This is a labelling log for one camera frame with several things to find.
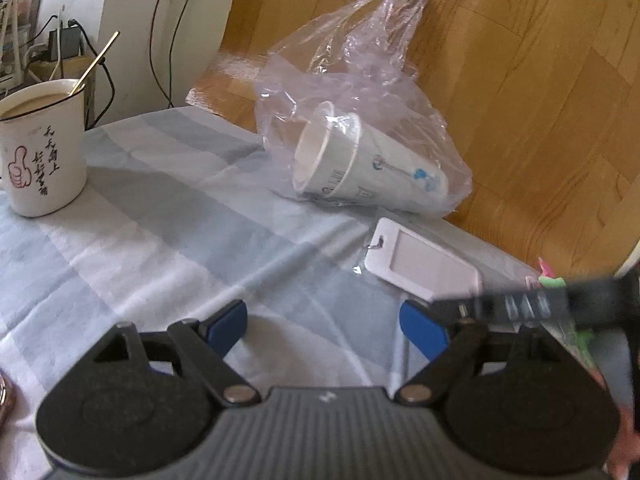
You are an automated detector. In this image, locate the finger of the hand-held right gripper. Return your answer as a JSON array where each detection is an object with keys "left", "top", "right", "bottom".
[{"left": 432, "top": 266, "right": 640, "bottom": 332}]

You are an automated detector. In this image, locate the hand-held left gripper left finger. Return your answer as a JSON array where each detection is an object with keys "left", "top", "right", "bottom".
[{"left": 92, "top": 300, "right": 261, "bottom": 406}]

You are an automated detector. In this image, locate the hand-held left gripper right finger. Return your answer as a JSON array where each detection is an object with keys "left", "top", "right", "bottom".
[{"left": 395, "top": 300, "right": 563, "bottom": 406}]

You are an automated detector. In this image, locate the green cloth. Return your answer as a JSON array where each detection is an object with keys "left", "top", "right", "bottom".
[{"left": 525, "top": 257, "right": 601, "bottom": 376}]

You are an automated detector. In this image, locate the white card holder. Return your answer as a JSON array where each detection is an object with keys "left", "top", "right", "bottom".
[{"left": 362, "top": 217, "right": 483, "bottom": 303}]

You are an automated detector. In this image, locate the blue white checked tablecloth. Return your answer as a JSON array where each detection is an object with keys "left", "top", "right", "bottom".
[{"left": 0, "top": 106, "right": 551, "bottom": 480}]

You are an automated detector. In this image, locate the white printed paper cup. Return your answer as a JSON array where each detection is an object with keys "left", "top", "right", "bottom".
[
  {"left": 294, "top": 101, "right": 363, "bottom": 188},
  {"left": 292, "top": 125, "right": 448, "bottom": 216}
]

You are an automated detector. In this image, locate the wooden board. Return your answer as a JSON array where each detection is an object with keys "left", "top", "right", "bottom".
[{"left": 185, "top": 0, "right": 640, "bottom": 281}]

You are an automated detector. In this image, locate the metal object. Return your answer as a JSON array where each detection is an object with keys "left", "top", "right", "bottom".
[{"left": 0, "top": 370, "right": 17, "bottom": 422}]

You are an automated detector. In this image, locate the white mug with red thumb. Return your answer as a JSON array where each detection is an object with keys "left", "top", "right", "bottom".
[{"left": 0, "top": 78, "right": 88, "bottom": 217}]

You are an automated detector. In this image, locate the clear plastic bag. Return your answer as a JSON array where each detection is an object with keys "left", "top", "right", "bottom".
[{"left": 252, "top": 0, "right": 473, "bottom": 218}]

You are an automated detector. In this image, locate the gold metal spoon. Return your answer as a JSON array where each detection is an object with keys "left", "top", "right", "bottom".
[{"left": 67, "top": 31, "right": 121, "bottom": 97}]

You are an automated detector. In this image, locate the black power adapter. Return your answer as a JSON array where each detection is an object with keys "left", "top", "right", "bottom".
[{"left": 48, "top": 27, "right": 84, "bottom": 61}]

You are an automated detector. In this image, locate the black cable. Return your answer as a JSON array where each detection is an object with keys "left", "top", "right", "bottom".
[
  {"left": 150, "top": 0, "right": 203, "bottom": 108},
  {"left": 65, "top": 19, "right": 117, "bottom": 128}
]

